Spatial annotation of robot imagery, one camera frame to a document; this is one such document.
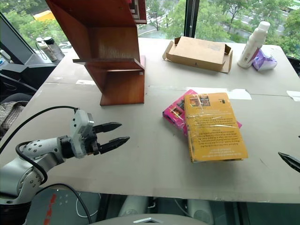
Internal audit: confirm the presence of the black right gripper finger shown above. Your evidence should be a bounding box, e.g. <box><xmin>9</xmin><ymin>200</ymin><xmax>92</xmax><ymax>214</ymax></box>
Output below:
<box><xmin>277</xmin><ymin>151</ymin><xmax>300</xmax><ymax>173</ymax></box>

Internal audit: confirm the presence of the flat brown cardboard box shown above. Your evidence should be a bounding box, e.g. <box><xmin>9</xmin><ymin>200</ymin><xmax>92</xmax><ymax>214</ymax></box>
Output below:
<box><xmin>162</xmin><ymin>36</ymin><xmax>234</xmax><ymax>74</ymax></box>

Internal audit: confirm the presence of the white bottle with strap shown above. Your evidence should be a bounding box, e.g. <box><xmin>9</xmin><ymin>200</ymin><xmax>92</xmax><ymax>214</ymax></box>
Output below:
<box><xmin>35</xmin><ymin>37</ymin><xmax>51</xmax><ymax>61</ymax></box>

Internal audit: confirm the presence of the clear bottle with dark cap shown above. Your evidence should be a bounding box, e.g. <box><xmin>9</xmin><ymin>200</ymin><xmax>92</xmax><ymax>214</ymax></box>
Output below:
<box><xmin>44</xmin><ymin>36</ymin><xmax>66</xmax><ymax>62</ymax></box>

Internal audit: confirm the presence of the pink paperback book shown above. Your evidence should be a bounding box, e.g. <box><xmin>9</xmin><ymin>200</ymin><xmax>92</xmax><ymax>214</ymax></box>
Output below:
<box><xmin>162</xmin><ymin>89</ymin><xmax>243</xmax><ymax>138</ymax></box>

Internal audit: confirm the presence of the checked cloth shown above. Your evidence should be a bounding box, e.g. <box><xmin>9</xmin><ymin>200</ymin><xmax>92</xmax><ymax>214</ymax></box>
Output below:
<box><xmin>0</xmin><ymin>100</ymin><xmax>30</xmax><ymax>138</ymax></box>

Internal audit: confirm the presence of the grey rounded shape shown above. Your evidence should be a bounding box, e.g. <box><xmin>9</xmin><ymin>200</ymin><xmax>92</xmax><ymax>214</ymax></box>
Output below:
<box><xmin>117</xmin><ymin>195</ymin><xmax>149</xmax><ymax>218</ymax></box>

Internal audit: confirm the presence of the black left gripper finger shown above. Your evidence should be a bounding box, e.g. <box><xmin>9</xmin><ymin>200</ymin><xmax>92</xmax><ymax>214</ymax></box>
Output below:
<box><xmin>99</xmin><ymin>136</ymin><xmax>130</xmax><ymax>155</ymax></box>
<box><xmin>93</xmin><ymin>122</ymin><xmax>123</xmax><ymax>135</ymax></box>

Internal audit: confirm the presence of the white plastic bottle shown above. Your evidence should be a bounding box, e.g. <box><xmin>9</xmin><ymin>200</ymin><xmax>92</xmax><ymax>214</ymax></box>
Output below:
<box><xmin>237</xmin><ymin>21</ymin><xmax>271</xmax><ymax>69</ymax></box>

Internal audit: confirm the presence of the purple white plastic pack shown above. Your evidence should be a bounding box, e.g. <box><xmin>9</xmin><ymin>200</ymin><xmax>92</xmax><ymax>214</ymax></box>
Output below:
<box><xmin>251</xmin><ymin>47</ymin><xmax>278</xmax><ymax>72</ymax></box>

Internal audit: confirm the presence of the yellow paperback book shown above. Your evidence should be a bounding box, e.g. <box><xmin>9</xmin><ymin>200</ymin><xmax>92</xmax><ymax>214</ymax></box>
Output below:
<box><xmin>183</xmin><ymin>92</ymin><xmax>249</xmax><ymax>164</ymax></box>

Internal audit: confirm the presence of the red-brown wooden bookshelf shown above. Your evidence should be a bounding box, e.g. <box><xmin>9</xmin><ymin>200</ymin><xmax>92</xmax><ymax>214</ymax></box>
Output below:
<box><xmin>45</xmin><ymin>0</ymin><xmax>148</xmax><ymax>107</ymax></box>

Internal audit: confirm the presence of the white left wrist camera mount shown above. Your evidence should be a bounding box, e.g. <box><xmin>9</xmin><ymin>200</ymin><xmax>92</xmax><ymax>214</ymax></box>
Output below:
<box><xmin>70</xmin><ymin>109</ymin><xmax>95</xmax><ymax>159</ymax></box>

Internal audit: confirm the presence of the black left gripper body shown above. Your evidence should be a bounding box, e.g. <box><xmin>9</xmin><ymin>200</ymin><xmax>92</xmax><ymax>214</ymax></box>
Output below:
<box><xmin>86</xmin><ymin>130</ymin><xmax>102</xmax><ymax>156</ymax></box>

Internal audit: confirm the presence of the black window frame post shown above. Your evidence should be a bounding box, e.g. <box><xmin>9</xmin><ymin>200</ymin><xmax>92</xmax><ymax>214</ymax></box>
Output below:
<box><xmin>184</xmin><ymin>0</ymin><xmax>200</xmax><ymax>38</ymax></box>

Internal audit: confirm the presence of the thin white cable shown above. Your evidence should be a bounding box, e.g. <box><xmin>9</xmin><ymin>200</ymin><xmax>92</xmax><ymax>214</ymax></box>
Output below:
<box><xmin>75</xmin><ymin>194</ymin><xmax>99</xmax><ymax>218</ymax></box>

